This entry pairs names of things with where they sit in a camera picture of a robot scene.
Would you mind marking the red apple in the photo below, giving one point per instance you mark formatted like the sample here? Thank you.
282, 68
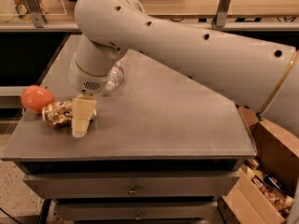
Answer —
35, 98

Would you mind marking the blue pepsi can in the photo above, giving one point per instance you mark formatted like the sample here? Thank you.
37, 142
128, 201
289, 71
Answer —
272, 181

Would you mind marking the crushed orange soda can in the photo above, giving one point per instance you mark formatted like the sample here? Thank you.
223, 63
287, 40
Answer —
58, 114

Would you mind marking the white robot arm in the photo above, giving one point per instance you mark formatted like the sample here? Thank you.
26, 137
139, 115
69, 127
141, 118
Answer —
259, 74

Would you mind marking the snack packets in box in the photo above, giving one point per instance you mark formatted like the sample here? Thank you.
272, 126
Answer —
281, 201

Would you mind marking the drawer with knob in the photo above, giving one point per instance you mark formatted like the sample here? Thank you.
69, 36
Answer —
131, 185
135, 211

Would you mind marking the open cardboard box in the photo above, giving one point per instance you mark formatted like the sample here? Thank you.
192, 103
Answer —
278, 155

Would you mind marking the colourful snack bag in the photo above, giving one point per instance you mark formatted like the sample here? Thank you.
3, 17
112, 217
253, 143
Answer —
21, 7

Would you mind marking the clear plastic water bottle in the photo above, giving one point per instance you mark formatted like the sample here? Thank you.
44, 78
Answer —
116, 76

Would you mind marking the upper drawer with knob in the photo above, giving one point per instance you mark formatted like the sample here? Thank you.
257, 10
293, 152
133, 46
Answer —
131, 185

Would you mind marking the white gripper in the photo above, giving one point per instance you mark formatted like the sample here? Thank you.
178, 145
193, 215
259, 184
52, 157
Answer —
88, 82

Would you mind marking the grey cabinet with drawers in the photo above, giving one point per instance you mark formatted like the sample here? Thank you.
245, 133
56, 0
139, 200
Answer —
157, 121

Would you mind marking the lower drawer with knob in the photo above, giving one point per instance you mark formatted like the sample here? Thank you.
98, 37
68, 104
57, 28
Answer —
135, 211

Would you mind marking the left metal bracket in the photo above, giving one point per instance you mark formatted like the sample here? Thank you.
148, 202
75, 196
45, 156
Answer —
36, 13

